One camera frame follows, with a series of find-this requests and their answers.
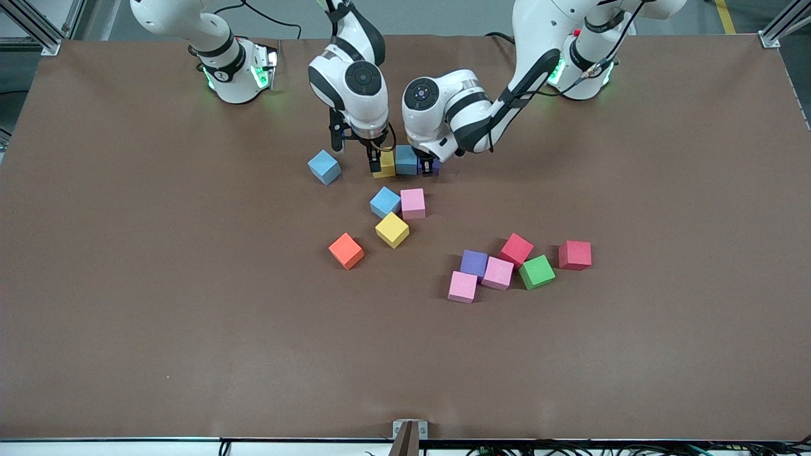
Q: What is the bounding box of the pink foam cube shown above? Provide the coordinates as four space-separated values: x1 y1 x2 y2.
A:
400 188 426 220
481 256 514 291
448 271 478 304

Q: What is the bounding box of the red foam cube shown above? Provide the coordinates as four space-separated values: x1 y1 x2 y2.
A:
558 240 593 272
498 233 535 270

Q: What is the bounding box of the orange foam cube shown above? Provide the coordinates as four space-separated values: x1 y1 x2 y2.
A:
328 232 365 270

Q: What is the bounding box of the green foam cube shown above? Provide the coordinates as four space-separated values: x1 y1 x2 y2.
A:
519 255 556 291

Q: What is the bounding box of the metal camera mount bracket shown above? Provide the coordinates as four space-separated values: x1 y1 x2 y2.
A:
390 420 428 456

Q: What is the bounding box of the aluminium frame post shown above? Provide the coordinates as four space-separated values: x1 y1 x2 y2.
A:
758 0 811 49
0 0 89 56

